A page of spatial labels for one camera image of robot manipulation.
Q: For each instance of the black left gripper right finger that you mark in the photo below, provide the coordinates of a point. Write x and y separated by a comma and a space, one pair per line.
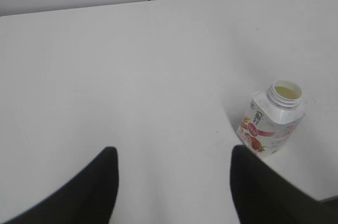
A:
260, 195

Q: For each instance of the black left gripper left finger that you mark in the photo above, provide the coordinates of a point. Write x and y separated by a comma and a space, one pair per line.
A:
89, 197

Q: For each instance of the white yili changqing yogurt bottle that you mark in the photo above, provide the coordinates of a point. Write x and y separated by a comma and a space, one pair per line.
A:
271, 117

